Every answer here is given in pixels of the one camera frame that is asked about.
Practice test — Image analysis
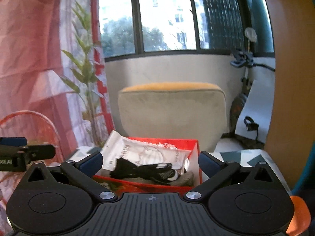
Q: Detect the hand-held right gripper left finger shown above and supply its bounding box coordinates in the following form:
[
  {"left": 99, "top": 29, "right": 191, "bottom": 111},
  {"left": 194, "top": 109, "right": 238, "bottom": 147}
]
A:
[{"left": 23, "top": 151, "right": 119, "bottom": 204}]

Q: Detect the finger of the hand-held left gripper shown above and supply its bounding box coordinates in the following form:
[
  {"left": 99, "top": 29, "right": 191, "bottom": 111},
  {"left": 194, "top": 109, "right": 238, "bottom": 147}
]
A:
[
  {"left": 0, "top": 144, "right": 56, "bottom": 173},
  {"left": 0, "top": 137, "right": 27, "bottom": 147}
]

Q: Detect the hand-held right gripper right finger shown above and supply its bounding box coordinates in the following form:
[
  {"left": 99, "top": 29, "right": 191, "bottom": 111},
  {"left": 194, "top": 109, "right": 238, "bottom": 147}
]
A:
[{"left": 183, "top": 151, "right": 281, "bottom": 204}]

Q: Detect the red strawberry print cardboard box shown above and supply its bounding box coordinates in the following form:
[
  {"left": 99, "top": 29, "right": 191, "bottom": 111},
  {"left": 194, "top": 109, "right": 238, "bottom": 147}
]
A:
[{"left": 92, "top": 136, "right": 204, "bottom": 195}]

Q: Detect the grey ribbed sock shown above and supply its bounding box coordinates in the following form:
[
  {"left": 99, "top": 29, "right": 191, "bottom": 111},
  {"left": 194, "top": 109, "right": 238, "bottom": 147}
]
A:
[{"left": 170, "top": 171, "right": 195, "bottom": 187}]

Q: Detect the black sock with white trim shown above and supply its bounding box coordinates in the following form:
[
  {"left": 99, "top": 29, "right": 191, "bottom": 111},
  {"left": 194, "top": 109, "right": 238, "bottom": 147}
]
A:
[{"left": 138, "top": 162, "right": 179, "bottom": 185}]

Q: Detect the white packet with brown labels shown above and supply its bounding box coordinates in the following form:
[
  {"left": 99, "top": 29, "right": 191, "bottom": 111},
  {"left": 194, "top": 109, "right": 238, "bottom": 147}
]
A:
[{"left": 101, "top": 130, "right": 192, "bottom": 172}]

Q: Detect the geometric patterned tablecloth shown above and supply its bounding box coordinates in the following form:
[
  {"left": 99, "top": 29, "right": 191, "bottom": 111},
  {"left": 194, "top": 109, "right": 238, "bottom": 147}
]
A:
[{"left": 63, "top": 146, "right": 291, "bottom": 195}]

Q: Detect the beige upholstered chair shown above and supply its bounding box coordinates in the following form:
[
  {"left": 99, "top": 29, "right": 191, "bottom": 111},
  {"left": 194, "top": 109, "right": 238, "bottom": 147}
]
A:
[{"left": 118, "top": 82, "right": 227, "bottom": 153}]

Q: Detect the exercise bike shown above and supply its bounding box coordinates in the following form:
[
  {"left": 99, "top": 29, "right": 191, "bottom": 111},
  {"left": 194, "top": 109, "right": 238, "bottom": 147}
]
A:
[{"left": 230, "top": 49, "right": 276, "bottom": 150}]

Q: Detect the teal curtain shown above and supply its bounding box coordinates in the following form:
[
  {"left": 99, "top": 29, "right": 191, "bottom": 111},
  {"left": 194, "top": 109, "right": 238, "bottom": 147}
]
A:
[{"left": 292, "top": 151, "right": 315, "bottom": 197}]

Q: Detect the orange plastic object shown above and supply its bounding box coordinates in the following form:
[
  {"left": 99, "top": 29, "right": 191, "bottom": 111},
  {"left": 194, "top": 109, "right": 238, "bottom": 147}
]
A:
[{"left": 287, "top": 195, "right": 311, "bottom": 236}]

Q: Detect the wooden panel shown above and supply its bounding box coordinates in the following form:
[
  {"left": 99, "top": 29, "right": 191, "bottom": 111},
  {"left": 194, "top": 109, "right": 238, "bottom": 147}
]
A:
[{"left": 260, "top": 0, "right": 315, "bottom": 195}]

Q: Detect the clear plastic bag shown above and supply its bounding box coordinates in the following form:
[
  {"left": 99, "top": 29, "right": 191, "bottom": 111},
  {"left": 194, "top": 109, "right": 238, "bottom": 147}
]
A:
[{"left": 244, "top": 28, "right": 258, "bottom": 42}]

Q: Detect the black framed window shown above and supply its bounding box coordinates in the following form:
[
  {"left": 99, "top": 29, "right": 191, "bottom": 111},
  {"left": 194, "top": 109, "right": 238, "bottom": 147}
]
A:
[{"left": 98, "top": 0, "right": 275, "bottom": 61}]

